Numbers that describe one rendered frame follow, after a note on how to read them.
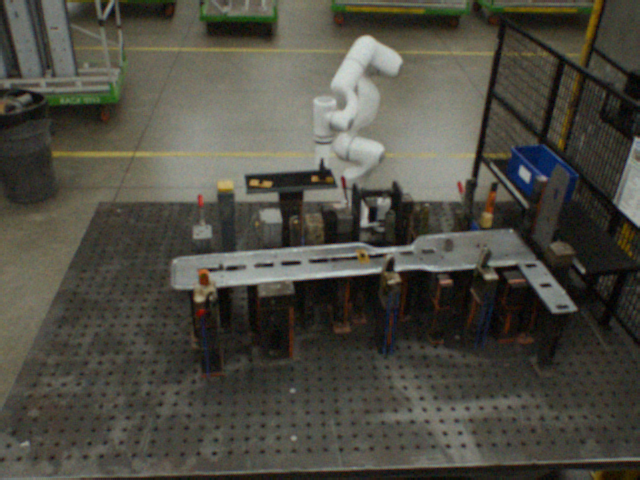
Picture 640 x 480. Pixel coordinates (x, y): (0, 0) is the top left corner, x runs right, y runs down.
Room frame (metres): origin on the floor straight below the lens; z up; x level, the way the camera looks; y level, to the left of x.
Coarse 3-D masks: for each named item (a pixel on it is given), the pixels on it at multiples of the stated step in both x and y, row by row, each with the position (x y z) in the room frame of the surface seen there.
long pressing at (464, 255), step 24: (432, 240) 2.02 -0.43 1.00; (456, 240) 2.02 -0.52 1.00; (480, 240) 2.03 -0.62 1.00; (504, 240) 2.04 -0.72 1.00; (192, 264) 1.80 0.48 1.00; (216, 264) 1.81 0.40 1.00; (240, 264) 1.81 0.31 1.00; (312, 264) 1.83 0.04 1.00; (336, 264) 1.84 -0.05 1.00; (360, 264) 1.84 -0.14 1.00; (408, 264) 1.85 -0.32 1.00; (432, 264) 1.86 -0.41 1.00; (456, 264) 1.86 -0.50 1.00; (504, 264) 1.88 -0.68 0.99; (192, 288) 1.67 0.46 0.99
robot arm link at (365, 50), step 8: (360, 40) 2.44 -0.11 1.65; (368, 40) 2.44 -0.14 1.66; (352, 48) 2.42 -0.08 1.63; (360, 48) 2.40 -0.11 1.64; (368, 48) 2.41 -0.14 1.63; (376, 48) 2.46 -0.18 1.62; (384, 48) 2.51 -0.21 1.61; (352, 56) 2.37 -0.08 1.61; (360, 56) 2.38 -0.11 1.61; (368, 56) 2.40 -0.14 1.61; (376, 56) 2.46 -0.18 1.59; (384, 56) 2.49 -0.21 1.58; (392, 56) 2.51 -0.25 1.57; (368, 64) 2.47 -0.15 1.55; (376, 64) 2.47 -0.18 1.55; (384, 64) 2.48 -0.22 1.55; (392, 64) 2.49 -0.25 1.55; (400, 64) 2.51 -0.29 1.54; (384, 72) 2.48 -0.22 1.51; (392, 72) 2.49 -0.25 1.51
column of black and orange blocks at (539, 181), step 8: (536, 184) 2.20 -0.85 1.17; (544, 184) 2.19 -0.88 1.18; (536, 192) 2.19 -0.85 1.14; (544, 192) 2.19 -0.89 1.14; (536, 200) 2.18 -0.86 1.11; (528, 208) 2.22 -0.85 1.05; (536, 208) 2.18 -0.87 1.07; (528, 216) 2.20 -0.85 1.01; (536, 216) 2.19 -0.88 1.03; (528, 224) 2.19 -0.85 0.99; (528, 232) 2.18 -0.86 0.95; (528, 240) 2.19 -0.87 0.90; (520, 272) 2.18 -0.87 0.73
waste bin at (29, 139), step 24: (0, 96) 4.10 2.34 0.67; (24, 96) 4.02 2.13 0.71; (0, 120) 3.69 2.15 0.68; (24, 120) 3.75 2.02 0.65; (48, 120) 3.96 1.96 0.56; (0, 144) 3.66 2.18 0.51; (24, 144) 3.76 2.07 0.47; (48, 144) 3.92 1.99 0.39; (0, 168) 3.74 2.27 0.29; (24, 168) 3.74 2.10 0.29; (48, 168) 3.88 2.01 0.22; (24, 192) 3.74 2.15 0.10; (48, 192) 3.84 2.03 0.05
